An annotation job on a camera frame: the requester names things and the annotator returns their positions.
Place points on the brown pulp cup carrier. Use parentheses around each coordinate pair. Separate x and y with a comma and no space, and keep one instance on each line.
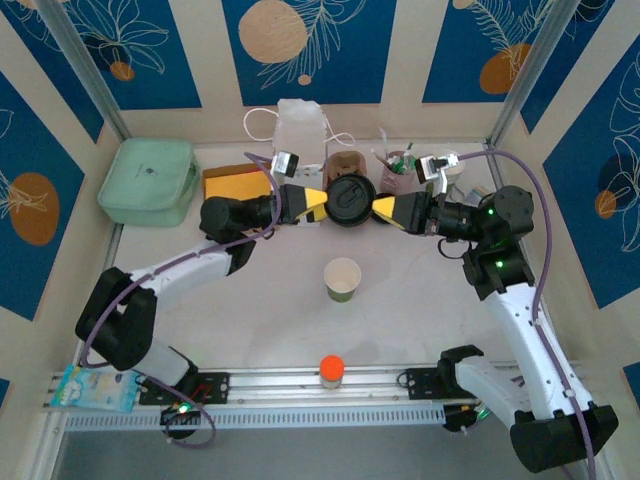
(345,162)

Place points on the green white sachet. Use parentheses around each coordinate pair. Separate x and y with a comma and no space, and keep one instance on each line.
(411,165)
(398,164)

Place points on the yellow napkin stack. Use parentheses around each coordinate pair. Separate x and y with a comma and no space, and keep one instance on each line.
(235,185)

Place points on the tall white wrapped straw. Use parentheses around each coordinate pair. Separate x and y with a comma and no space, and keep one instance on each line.
(384,142)

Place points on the blue wet wipes packet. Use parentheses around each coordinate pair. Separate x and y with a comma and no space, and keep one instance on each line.
(95,387)

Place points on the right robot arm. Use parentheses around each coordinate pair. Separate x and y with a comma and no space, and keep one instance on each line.
(530,340)

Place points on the aluminium frame post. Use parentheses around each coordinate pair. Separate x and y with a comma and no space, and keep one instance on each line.
(530,70)
(85,65)

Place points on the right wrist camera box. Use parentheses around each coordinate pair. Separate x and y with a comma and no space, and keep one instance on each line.
(430,167)

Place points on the pink holder cup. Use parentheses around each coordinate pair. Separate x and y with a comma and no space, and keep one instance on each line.
(395,182)

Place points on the mint green zip pouch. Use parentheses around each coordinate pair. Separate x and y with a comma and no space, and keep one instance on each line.
(145,180)

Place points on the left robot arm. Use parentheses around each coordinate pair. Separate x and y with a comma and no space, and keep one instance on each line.
(185,265)

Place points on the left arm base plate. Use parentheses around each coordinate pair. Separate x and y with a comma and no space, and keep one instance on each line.
(215,387)

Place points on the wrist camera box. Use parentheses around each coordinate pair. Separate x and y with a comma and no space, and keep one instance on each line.
(430,167)
(285,163)

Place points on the black controller board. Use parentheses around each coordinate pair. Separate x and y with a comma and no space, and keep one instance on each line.
(462,417)
(180,412)

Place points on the white paper bag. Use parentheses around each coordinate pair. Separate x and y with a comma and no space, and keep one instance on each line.
(300,130)

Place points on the sachet packet bundle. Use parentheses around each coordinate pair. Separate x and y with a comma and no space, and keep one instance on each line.
(477,192)

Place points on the brown cardboard napkin box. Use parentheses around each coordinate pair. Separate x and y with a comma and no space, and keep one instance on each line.
(225,169)

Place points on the paper cup stack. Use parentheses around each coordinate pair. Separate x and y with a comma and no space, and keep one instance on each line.
(456,176)

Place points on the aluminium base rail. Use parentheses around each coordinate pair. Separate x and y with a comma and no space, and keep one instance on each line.
(280,380)

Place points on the green paper cup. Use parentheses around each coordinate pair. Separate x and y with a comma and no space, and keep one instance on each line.
(342,280)

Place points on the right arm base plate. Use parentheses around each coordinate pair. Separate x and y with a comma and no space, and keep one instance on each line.
(420,382)

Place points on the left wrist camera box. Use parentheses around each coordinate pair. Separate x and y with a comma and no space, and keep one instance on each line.
(285,163)

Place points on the wooden stirrer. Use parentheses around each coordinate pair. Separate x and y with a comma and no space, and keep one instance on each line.
(378,155)

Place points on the orange capped jar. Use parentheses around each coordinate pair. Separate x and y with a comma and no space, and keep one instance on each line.
(331,367)

